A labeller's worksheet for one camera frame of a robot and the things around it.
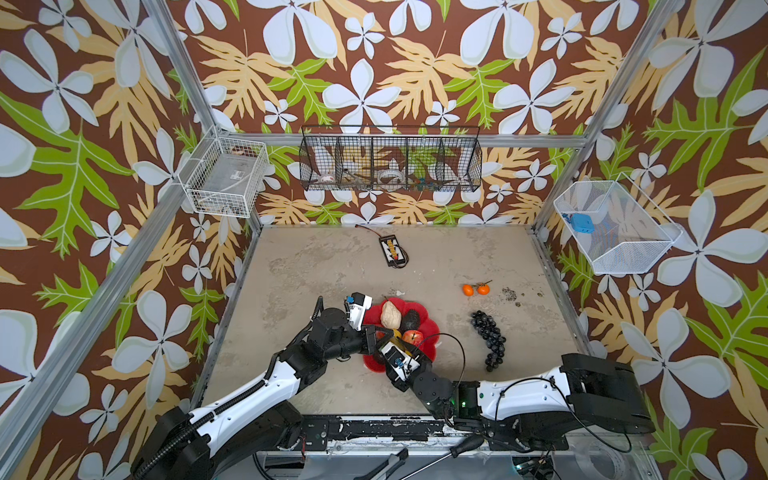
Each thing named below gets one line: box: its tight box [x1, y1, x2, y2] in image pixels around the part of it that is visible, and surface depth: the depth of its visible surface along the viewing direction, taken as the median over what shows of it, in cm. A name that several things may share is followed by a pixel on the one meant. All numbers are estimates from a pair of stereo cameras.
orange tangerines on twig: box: [462, 279, 493, 297], surface depth 101 cm
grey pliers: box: [354, 447, 409, 480], surface depth 71 cm
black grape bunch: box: [470, 310, 506, 372], surface depth 88 cm
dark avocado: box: [400, 309, 420, 332], surface depth 90 cm
